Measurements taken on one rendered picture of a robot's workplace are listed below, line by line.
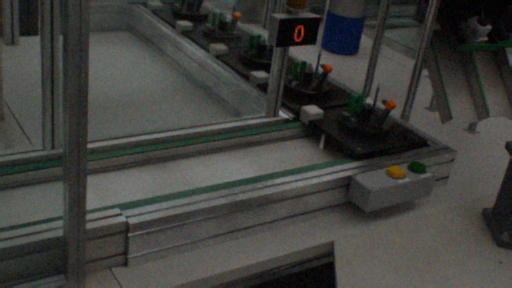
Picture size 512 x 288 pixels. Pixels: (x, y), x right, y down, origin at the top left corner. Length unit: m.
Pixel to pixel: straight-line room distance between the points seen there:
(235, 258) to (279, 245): 0.11
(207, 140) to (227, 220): 0.29
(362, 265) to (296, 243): 0.14
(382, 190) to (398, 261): 0.16
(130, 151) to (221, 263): 0.35
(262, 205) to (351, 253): 0.21
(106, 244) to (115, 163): 0.28
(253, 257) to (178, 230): 0.17
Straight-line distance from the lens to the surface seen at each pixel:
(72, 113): 1.00
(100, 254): 1.22
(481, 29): 1.74
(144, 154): 1.46
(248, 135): 1.59
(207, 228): 1.29
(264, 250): 1.33
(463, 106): 1.84
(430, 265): 1.42
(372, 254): 1.39
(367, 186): 1.43
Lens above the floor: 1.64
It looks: 26 degrees down
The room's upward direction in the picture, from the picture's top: 9 degrees clockwise
